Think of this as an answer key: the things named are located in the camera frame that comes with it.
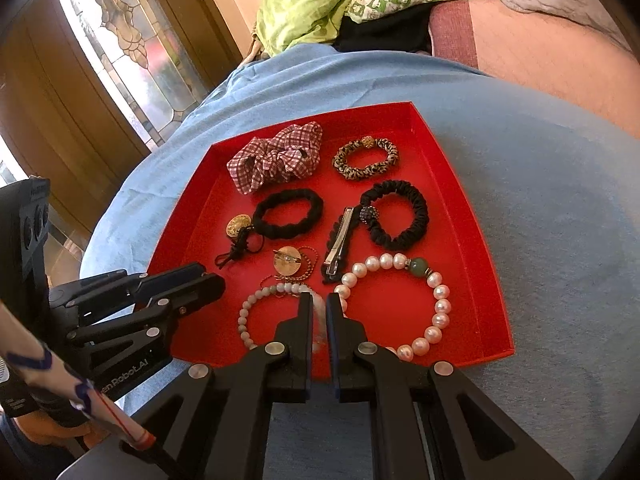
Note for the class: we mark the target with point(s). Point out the plain black scrunchie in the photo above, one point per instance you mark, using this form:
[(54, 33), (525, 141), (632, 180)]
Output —
[(310, 222)]

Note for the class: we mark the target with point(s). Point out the white blue patterned stick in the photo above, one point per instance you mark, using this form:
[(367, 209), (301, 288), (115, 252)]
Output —
[(75, 392)]

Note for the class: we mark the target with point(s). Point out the pink bed sheet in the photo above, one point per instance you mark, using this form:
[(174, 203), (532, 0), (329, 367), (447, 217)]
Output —
[(525, 50)]

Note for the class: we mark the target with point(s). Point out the grey cloth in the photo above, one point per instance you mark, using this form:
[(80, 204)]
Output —
[(565, 5)]

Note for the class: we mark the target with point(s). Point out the green quilt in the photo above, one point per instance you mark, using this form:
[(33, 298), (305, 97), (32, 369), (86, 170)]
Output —
[(310, 5)]

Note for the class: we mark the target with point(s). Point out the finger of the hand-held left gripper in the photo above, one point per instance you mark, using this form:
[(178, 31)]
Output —
[(195, 295), (170, 275)]

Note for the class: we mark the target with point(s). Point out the red tray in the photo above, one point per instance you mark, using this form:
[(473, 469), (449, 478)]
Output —
[(450, 240)]

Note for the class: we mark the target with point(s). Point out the red white checked scrunchie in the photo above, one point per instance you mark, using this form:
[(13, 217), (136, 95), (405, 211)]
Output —
[(280, 155)]

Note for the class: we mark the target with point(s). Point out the leopard print scrunchie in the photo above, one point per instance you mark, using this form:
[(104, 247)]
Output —
[(387, 152)]

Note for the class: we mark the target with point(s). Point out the person's left hand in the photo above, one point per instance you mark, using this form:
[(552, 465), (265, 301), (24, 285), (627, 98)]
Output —
[(65, 430)]

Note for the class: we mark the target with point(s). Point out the wooden door frame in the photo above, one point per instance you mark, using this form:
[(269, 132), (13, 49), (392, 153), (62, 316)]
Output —
[(60, 110)]

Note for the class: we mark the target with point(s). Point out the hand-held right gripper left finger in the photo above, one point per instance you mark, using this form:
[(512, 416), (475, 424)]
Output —
[(306, 340)]

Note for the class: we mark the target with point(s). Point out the black cloth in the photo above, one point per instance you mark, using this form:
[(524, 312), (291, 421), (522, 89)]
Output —
[(385, 30)]

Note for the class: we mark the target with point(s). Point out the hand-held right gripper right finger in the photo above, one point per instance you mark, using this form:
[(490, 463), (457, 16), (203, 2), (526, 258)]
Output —
[(332, 345)]

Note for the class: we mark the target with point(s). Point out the black scrunchie with bead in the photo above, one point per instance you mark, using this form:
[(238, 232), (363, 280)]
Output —
[(417, 210)]

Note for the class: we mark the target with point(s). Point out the silver hair clip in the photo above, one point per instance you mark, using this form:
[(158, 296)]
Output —
[(337, 240)]

